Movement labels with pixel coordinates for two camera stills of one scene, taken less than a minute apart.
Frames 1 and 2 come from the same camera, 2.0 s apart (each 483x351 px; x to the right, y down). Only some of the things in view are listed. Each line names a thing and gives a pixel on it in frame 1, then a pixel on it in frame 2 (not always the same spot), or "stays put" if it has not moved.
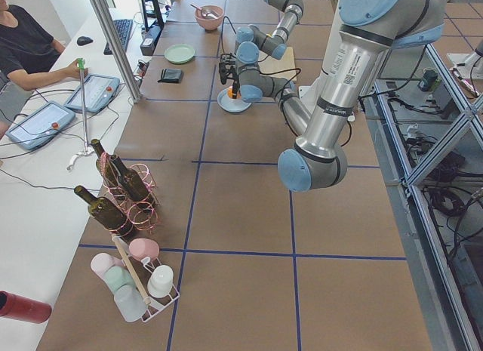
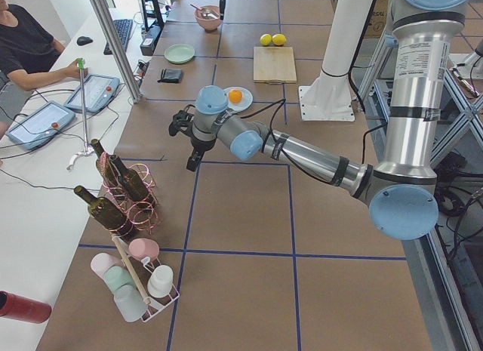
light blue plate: [231, 105] stays put
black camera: [227, 68] -> [182, 121]
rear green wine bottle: [106, 167] stays put
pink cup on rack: [141, 247] stays put
